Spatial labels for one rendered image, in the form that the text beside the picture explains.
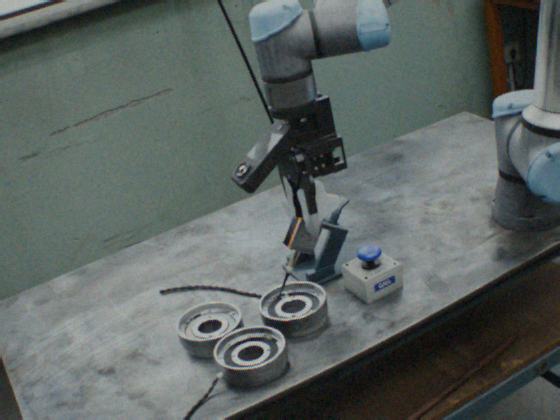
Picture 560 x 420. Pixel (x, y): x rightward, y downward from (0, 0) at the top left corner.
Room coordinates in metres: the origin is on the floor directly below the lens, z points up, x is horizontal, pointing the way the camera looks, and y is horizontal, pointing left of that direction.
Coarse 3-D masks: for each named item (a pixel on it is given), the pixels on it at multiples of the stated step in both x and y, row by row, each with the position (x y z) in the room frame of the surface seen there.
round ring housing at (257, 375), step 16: (224, 336) 0.98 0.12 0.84; (240, 336) 0.98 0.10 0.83; (256, 336) 0.98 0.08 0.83; (272, 336) 0.97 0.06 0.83; (240, 352) 0.95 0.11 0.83; (256, 352) 0.96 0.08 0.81; (224, 368) 0.90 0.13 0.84; (240, 368) 0.89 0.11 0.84; (256, 368) 0.89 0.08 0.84; (272, 368) 0.89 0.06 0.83; (240, 384) 0.90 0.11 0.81; (256, 384) 0.89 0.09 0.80
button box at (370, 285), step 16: (384, 256) 1.10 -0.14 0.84; (352, 272) 1.07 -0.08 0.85; (368, 272) 1.06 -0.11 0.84; (384, 272) 1.05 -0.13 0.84; (400, 272) 1.07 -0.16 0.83; (352, 288) 1.08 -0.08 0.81; (368, 288) 1.04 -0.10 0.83; (384, 288) 1.05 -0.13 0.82; (400, 288) 1.06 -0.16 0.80; (368, 304) 1.04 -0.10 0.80
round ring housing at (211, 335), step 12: (192, 312) 1.07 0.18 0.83; (204, 312) 1.07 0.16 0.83; (216, 312) 1.07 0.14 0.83; (228, 312) 1.06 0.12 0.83; (240, 312) 1.03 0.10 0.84; (180, 324) 1.04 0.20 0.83; (204, 324) 1.05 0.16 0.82; (216, 324) 1.05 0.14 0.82; (228, 324) 1.03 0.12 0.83; (240, 324) 1.01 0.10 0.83; (180, 336) 1.00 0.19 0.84; (204, 336) 1.00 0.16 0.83; (216, 336) 0.98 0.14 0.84; (192, 348) 0.99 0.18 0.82; (204, 348) 0.98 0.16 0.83
